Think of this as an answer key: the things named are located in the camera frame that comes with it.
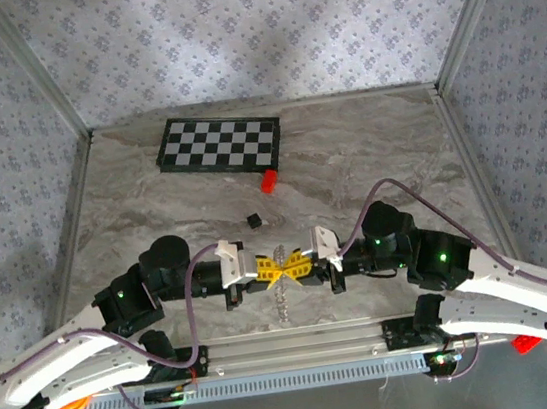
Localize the silver chain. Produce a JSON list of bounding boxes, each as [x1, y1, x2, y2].
[[266, 242, 300, 325]]

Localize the small red block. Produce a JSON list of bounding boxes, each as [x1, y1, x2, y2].
[[257, 167, 282, 196]]

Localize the black grey checkerboard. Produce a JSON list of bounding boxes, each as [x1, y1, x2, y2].
[[150, 104, 287, 186]]

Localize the small circuit board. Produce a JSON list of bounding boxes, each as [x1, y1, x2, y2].
[[423, 348, 466, 377], [143, 381, 201, 409]]

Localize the red toy brick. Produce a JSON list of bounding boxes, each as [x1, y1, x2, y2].
[[511, 333, 544, 356]]

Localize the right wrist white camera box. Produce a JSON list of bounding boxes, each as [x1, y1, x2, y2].
[[308, 224, 345, 276]]

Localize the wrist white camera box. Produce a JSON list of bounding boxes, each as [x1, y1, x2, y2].
[[212, 235, 261, 289], [308, 224, 345, 276]]

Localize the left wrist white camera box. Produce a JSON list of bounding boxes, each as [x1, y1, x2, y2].
[[212, 235, 261, 289]]

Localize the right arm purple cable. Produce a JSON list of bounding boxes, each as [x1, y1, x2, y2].
[[326, 156, 547, 397]]

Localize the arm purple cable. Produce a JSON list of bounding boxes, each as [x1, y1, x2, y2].
[[326, 156, 547, 397], [0, 243, 241, 409]]

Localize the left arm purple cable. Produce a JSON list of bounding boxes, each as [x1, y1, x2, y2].
[[0, 243, 241, 409]]

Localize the aluminium mounting rail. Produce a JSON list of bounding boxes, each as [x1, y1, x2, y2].
[[135, 302, 479, 388]]

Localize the aluminium table side rail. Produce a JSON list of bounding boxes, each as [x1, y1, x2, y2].
[[428, 77, 519, 273], [25, 131, 118, 331]]

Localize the grey slotted cable duct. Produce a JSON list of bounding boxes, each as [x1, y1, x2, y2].
[[84, 348, 431, 409]]

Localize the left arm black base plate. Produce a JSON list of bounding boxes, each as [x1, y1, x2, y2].
[[169, 343, 211, 382]]

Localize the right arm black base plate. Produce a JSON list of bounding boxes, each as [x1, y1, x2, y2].
[[380, 311, 447, 351]]

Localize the aluminium frame post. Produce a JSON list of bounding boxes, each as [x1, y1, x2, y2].
[[0, 0, 94, 151], [422, 0, 538, 93]]

